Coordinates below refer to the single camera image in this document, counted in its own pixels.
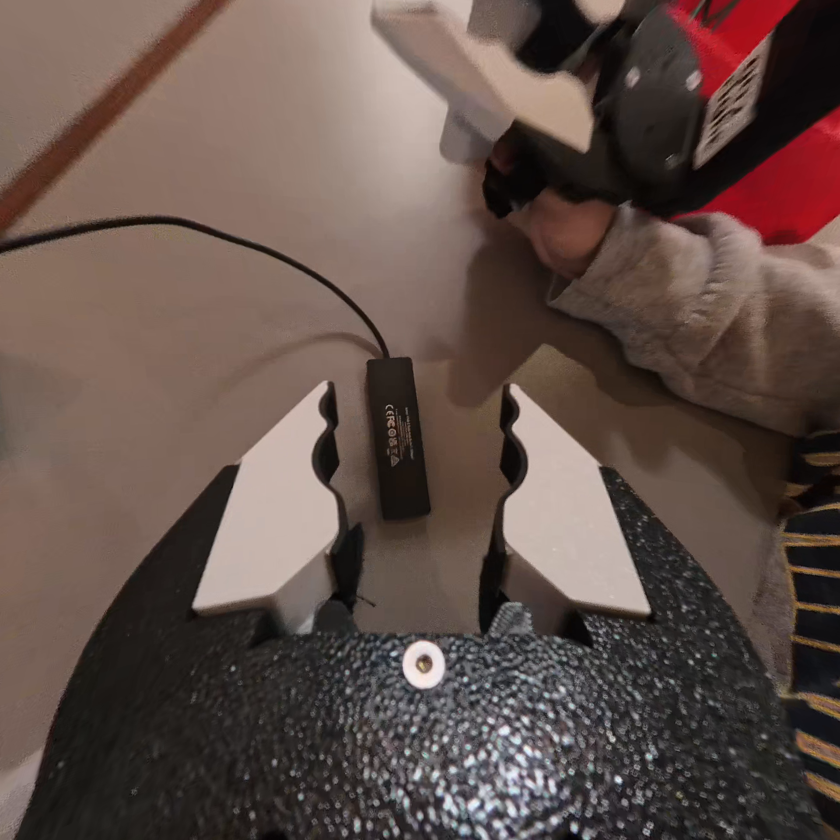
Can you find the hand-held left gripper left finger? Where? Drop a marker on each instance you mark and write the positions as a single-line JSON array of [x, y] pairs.
[[275, 525]]

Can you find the person's right forearm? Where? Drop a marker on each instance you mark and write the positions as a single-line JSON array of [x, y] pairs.
[[709, 315]]

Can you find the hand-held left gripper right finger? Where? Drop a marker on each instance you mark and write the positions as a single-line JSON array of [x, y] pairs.
[[571, 525]]

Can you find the red plastic bin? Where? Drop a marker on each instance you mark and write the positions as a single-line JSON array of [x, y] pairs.
[[787, 197]]

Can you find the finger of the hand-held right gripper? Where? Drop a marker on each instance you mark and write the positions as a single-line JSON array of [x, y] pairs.
[[485, 72], [505, 16]]

